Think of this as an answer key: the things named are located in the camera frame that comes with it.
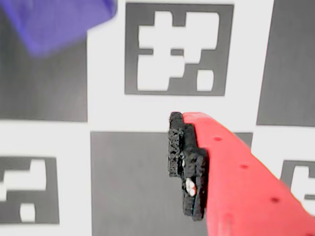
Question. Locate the checkerboard marker mat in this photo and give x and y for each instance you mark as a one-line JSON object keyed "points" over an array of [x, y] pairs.
{"points": [[135, 172]]}

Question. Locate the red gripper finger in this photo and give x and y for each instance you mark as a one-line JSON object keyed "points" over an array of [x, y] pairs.
{"points": [[233, 184]]}

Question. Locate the blue cube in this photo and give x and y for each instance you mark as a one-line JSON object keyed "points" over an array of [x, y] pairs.
{"points": [[49, 24]]}

